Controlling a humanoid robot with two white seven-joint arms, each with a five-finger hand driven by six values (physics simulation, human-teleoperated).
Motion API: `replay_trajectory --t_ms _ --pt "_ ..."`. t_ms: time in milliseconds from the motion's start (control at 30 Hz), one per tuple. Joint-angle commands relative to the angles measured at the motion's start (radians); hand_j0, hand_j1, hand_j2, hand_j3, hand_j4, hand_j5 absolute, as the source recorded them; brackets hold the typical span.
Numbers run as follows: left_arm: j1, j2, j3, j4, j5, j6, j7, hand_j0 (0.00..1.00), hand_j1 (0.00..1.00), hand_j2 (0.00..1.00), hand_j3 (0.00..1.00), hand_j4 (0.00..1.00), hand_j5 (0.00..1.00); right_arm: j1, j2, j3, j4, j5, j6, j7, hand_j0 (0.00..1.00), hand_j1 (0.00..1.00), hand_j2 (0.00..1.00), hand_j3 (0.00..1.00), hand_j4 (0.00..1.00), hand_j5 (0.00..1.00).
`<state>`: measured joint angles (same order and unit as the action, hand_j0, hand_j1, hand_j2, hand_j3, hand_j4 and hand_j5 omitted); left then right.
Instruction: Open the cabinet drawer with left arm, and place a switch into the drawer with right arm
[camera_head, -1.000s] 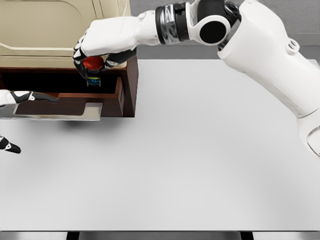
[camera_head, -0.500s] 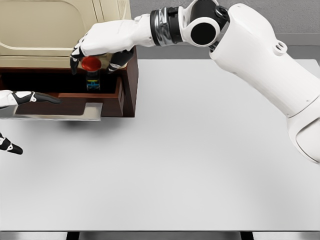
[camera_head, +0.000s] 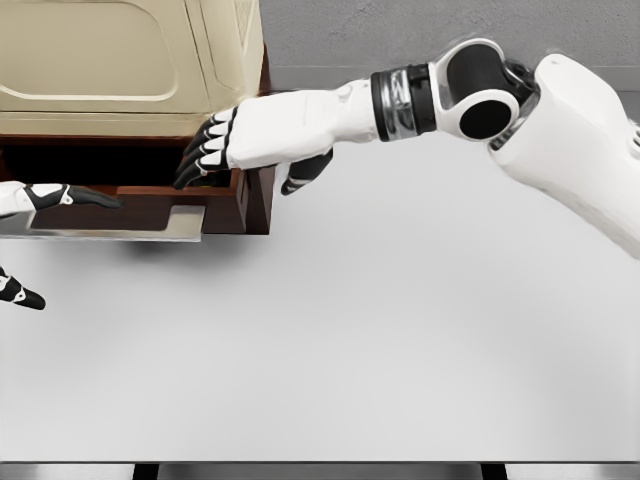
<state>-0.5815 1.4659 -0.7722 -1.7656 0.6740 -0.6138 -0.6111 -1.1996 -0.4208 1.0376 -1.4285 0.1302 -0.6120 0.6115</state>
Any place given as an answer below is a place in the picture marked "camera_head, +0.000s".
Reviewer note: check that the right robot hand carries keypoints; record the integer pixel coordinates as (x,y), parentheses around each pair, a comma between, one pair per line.
(280,127)

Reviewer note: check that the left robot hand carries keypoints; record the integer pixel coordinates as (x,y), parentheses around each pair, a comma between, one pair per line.
(47,195)

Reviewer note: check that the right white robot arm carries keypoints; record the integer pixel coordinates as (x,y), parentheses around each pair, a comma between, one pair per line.
(565,125)

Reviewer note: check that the beige cabinet with brown frame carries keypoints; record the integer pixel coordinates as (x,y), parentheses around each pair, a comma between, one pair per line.
(100,60)

